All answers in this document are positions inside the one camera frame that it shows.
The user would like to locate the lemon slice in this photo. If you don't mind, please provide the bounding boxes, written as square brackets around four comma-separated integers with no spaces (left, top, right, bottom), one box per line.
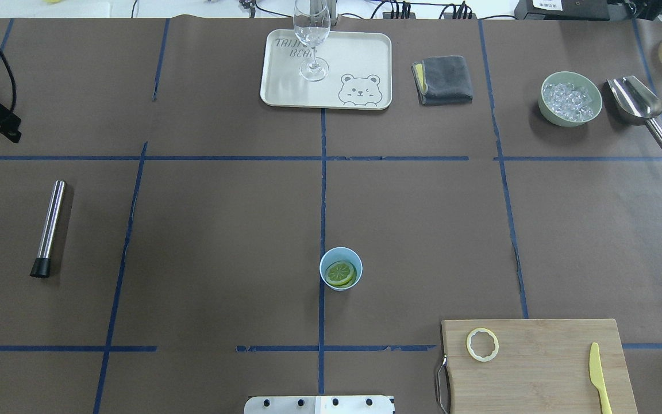
[324,261,357,289]

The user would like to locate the metal muddler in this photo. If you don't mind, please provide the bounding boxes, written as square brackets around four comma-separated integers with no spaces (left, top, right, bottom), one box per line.
[29,180,66,278]

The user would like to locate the light blue cup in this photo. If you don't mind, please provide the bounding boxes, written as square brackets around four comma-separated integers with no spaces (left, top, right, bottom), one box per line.
[320,247,364,292]

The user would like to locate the cream serving tray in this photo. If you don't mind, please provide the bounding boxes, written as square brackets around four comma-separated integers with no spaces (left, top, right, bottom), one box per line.
[260,29,393,110]

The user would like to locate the clear wine glass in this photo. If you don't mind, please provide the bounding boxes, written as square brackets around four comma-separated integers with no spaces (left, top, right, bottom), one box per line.
[292,1,331,82]

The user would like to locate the green bowl of ice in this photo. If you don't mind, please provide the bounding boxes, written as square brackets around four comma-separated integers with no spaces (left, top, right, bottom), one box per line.
[538,71,603,128]

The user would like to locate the wooden cutting board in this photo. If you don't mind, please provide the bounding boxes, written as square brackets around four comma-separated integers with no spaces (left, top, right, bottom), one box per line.
[441,318,637,413]

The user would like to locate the yellow plastic knife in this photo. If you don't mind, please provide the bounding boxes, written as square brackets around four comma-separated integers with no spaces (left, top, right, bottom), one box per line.
[588,342,613,413]

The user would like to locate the metal ice scoop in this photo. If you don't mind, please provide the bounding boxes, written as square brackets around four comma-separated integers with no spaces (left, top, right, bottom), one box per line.
[606,75,662,150]

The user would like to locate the lemon peel ring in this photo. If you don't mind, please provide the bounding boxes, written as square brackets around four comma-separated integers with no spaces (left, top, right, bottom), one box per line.
[466,327,500,363]

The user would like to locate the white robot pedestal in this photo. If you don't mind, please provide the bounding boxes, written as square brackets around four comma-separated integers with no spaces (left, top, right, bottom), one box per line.
[244,394,396,413]

